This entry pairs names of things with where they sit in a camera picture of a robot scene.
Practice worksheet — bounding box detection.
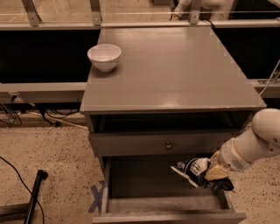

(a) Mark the white cable at right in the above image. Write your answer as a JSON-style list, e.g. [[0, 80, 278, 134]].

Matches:
[[258, 59, 280, 97]]

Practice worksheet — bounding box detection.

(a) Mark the grey wooden drawer cabinet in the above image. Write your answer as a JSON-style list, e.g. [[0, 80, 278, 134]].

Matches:
[[80, 26, 268, 224]]

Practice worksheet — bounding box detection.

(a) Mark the open middle drawer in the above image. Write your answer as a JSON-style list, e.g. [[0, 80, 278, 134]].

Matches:
[[92, 155, 246, 224]]

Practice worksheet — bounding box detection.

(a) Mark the bundle of cables under rail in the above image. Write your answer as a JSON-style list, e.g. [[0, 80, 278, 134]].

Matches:
[[0, 94, 81, 128]]

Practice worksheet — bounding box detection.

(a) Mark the blue tape cross mark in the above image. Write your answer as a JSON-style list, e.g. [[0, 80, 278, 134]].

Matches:
[[88, 180, 105, 213]]

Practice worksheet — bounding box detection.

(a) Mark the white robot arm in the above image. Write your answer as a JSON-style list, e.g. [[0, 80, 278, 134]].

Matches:
[[205, 108, 280, 180]]

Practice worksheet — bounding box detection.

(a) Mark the white bowl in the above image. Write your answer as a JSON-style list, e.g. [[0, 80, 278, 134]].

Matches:
[[87, 44, 122, 72]]

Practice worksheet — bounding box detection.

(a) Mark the black floor cable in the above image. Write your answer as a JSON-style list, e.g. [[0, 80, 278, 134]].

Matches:
[[0, 156, 46, 224]]

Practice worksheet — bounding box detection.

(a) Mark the black metal stand leg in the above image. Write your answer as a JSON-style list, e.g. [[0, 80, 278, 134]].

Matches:
[[24, 170, 48, 224]]

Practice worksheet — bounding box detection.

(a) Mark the blue chip bag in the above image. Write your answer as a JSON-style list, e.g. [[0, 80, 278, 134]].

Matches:
[[171, 157, 234, 191]]

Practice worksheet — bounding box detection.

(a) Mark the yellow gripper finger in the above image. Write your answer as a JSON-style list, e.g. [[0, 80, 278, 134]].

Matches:
[[205, 150, 229, 180]]

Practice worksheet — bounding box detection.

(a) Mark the closed upper drawer with knob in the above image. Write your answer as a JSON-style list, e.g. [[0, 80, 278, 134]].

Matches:
[[88, 129, 242, 157]]

